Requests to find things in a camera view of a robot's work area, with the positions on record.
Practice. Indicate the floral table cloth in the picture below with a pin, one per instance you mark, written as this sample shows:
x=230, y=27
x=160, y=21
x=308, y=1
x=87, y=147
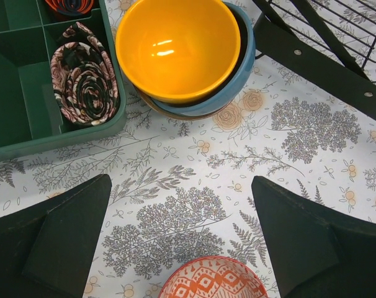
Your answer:
x=181, y=189

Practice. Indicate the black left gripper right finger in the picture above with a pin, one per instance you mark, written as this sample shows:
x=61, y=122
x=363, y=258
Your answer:
x=315, y=251

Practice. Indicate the yellow bowl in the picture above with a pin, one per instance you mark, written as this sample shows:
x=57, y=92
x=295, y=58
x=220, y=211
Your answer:
x=178, y=51

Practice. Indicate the blue bowl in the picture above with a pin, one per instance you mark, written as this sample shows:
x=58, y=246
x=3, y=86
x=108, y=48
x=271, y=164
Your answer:
x=229, y=89

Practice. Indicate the black wire dish rack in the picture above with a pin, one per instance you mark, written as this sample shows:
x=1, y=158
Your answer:
x=344, y=78

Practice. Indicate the orange navy rolled tie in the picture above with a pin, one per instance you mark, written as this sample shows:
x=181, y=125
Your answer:
x=70, y=8

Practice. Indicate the red patterned white bowl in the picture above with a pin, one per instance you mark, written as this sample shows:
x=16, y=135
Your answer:
x=213, y=276

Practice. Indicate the floral black rolled tie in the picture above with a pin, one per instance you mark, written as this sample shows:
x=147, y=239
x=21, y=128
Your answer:
x=83, y=78

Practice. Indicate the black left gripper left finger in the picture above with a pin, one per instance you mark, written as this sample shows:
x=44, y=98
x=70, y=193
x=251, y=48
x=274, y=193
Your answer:
x=46, y=250

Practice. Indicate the green plastic organizer tray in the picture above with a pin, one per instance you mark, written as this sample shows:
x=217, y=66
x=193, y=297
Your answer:
x=30, y=119

